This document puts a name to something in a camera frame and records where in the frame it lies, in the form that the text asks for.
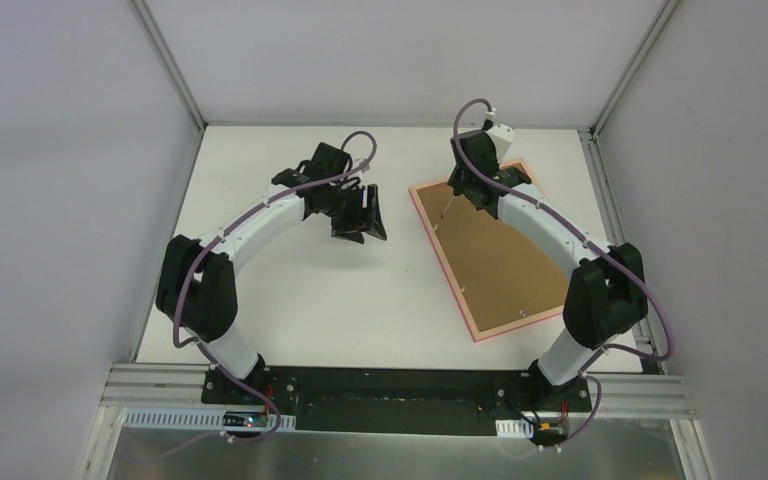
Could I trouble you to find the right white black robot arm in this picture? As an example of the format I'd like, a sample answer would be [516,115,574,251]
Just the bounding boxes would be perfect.
[448,126,648,410]

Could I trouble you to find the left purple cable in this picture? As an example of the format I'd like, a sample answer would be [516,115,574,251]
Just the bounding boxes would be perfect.
[171,130,379,445]

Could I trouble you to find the right white cable duct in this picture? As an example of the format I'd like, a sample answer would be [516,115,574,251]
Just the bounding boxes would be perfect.
[495,419,534,439]

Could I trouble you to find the yellow black screwdriver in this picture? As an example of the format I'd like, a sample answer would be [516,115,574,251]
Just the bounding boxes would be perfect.
[440,195,457,220]

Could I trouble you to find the pink picture frame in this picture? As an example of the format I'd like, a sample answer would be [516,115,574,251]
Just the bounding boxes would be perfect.
[409,180,569,342]

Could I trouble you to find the aluminium front rail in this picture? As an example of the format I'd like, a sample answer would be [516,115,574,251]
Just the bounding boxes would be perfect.
[100,363,698,420]

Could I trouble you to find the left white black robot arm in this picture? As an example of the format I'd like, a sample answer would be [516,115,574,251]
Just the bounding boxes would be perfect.
[155,142,387,405]

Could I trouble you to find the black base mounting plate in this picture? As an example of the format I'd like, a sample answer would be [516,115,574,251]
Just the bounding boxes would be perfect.
[201,366,592,437]

